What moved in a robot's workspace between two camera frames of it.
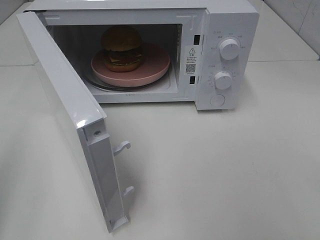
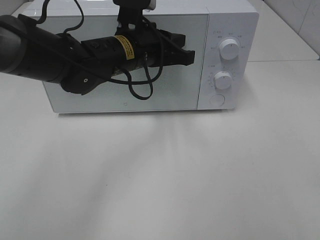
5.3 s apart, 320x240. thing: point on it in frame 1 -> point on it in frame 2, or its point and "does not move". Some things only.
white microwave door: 85,107 -> 168,88
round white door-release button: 217,100 does not move
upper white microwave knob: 229,49 does not move
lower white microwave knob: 222,80 does not move
